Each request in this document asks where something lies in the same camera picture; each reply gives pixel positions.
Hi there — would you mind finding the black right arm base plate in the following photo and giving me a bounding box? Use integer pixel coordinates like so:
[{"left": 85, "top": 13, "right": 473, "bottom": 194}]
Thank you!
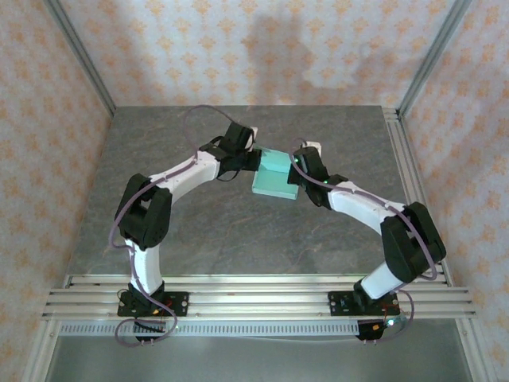
[{"left": 328, "top": 290, "right": 400, "bottom": 318}]

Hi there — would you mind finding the aluminium side rail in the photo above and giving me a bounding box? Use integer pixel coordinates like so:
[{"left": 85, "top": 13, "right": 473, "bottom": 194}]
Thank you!
[{"left": 382, "top": 106, "right": 453, "bottom": 275}]

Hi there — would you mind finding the narrow aluminium table rail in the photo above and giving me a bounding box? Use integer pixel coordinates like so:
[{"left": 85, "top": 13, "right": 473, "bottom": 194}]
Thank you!
[{"left": 62, "top": 273, "right": 453, "bottom": 289}]

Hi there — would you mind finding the aluminium frame leg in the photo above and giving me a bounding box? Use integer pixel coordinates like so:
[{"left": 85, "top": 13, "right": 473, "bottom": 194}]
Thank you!
[
  {"left": 21, "top": 318, "right": 60, "bottom": 382},
  {"left": 453, "top": 318, "right": 498, "bottom": 382}
]

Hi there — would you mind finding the slotted grey cable duct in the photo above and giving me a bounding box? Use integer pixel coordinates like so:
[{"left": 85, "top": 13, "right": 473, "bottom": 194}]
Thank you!
[{"left": 58, "top": 321, "right": 361, "bottom": 338}]

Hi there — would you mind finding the mint green paper box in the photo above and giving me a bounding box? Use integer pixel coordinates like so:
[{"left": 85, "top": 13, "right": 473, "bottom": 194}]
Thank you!
[{"left": 251, "top": 146, "right": 300, "bottom": 201}]

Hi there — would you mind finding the aluminium frame post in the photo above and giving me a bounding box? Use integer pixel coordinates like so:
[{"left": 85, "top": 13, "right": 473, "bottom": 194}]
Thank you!
[
  {"left": 42, "top": 0, "right": 117, "bottom": 117},
  {"left": 396, "top": 0, "right": 474, "bottom": 120}
]

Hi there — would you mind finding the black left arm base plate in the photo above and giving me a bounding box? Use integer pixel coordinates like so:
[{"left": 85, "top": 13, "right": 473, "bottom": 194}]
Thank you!
[{"left": 117, "top": 291, "right": 189, "bottom": 318}]

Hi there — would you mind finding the wide aluminium mounting rail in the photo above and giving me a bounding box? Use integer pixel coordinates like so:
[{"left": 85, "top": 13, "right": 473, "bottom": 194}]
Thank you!
[{"left": 41, "top": 286, "right": 479, "bottom": 320}]

